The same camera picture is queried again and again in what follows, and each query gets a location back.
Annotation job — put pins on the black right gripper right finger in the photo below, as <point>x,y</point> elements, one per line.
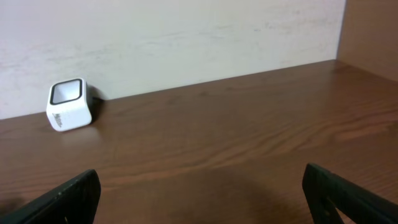
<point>327,194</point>

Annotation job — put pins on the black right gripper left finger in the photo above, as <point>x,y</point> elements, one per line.
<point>74,201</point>

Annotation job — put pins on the white barcode scanner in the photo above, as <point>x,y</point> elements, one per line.
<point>69,105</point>

